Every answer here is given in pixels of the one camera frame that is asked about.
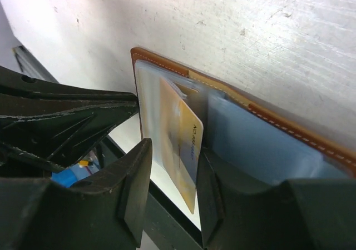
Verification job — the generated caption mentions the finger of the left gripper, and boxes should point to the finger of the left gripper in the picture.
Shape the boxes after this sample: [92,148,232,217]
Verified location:
[1,67,138,102]
[1,97,138,172]

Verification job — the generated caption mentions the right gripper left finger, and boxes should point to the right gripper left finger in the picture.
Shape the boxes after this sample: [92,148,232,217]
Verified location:
[1,138,152,249]

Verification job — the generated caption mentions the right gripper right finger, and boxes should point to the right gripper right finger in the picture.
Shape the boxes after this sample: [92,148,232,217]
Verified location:
[196,148,355,249]

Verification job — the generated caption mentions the brown leather card holder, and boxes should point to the brown leather card holder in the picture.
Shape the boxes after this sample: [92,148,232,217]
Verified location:
[131,47,355,185]

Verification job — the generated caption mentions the gold card from bin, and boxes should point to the gold card from bin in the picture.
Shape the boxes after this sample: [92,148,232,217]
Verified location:
[159,78,204,213]

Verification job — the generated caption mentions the blue box in background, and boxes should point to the blue box in background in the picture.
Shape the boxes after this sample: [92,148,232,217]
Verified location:
[51,164,100,187]

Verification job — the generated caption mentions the aluminium table frame rail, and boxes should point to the aluminium table frame rail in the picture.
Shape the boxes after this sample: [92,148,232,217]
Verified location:
[13,46,58,83]

